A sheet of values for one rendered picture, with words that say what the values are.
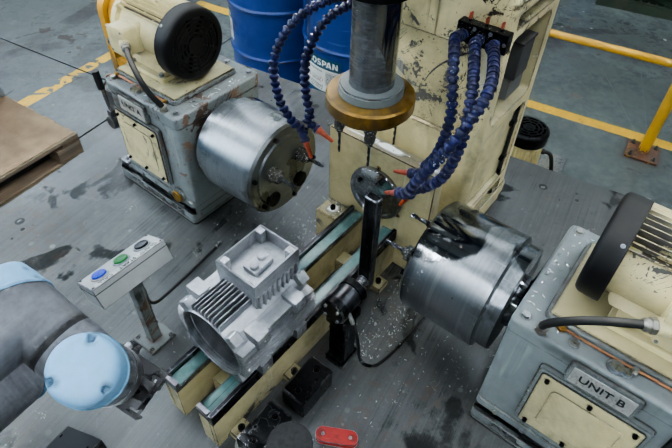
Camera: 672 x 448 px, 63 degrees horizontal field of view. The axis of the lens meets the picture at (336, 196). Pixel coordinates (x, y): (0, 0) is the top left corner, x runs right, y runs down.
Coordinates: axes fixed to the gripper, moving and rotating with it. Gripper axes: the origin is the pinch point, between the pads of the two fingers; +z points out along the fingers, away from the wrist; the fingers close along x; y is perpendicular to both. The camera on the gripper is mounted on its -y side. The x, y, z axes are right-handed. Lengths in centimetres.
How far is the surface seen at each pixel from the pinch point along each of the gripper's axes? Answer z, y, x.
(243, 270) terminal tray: 6.3, 5.4, 24.9
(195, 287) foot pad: 10.9, -0.8, 18.1
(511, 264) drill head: -5, 47, 51
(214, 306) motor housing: 4.4, 5.0, 16.4
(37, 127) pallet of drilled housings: 188, -148, 63
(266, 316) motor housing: 7.2, 13.8, 20.3
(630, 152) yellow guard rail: 150, 132, 226
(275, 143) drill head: 18, -7, 56
